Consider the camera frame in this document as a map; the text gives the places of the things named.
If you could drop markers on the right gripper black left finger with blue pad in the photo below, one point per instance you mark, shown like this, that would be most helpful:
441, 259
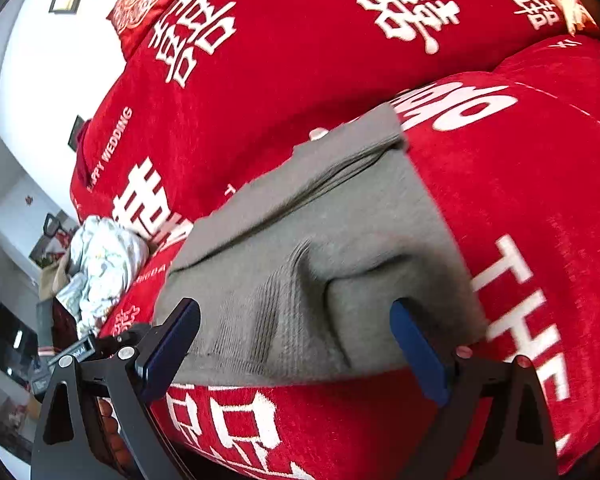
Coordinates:
70, 442

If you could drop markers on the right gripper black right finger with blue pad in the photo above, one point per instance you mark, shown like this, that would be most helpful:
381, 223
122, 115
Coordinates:
493, 420

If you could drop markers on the grey knitted garment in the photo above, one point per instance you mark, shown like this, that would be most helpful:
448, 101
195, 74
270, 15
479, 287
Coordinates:
295, 274

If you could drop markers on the brown cloth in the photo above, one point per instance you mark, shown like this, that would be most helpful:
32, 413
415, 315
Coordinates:
54, 278

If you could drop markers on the white floral cloth bundle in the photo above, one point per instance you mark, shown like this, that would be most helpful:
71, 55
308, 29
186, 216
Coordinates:
104, 261

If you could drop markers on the red wedding bedspread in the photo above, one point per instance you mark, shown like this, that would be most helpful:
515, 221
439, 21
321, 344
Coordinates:
499, 105

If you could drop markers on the black handle stand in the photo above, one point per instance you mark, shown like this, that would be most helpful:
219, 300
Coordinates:
52, 225

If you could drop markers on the dark wall switch plate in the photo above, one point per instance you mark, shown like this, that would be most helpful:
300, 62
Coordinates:
75, 132

